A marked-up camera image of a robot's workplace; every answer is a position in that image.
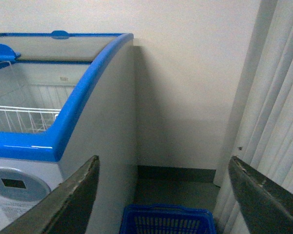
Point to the white wire freezer basket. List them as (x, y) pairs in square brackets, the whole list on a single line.
[(19, 111)]

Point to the blue lid handle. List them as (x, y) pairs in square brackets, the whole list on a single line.
[(8, 54), (60, 34)]

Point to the white vertical blinds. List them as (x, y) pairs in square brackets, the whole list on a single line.
[(260, 131)]

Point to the white blue chest freezer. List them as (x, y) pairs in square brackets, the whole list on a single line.
[(97, 117)]

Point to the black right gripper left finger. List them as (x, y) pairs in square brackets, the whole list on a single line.
[(67, 209)]

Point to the sliding glass freezer lid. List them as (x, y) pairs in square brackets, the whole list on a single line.
[(43, 48)]

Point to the white instruction sticker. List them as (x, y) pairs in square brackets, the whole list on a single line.
[(14, 209)]

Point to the oval grey control panel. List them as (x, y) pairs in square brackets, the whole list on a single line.
[(17, 185)]

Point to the blue rear lid handle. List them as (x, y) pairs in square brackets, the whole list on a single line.
[(60, 34)]

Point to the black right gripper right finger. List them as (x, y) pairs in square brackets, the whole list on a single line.
[(266, 207)]

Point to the blue plastic basket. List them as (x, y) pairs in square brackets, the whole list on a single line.
[(166, 219)]

